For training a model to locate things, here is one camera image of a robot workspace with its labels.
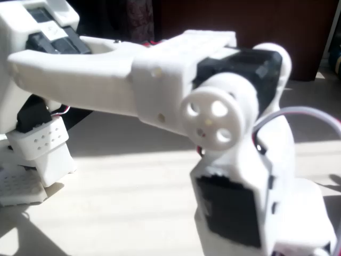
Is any red black gripper servo cable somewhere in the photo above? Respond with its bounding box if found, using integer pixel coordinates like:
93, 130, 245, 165
251, 106, 341, 139

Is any white perforated base plate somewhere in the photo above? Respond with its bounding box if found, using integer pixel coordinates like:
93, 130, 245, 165
0, 162, 47, 207

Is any dark brown wooden cabinet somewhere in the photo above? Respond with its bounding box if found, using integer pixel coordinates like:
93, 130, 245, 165
153, 0, 338, 81

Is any dark patterned curtain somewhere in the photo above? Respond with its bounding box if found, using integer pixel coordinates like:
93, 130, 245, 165
125, 0, 156, 42

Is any white vertical frame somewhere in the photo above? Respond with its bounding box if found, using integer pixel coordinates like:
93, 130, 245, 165
315, 0, 341, 81

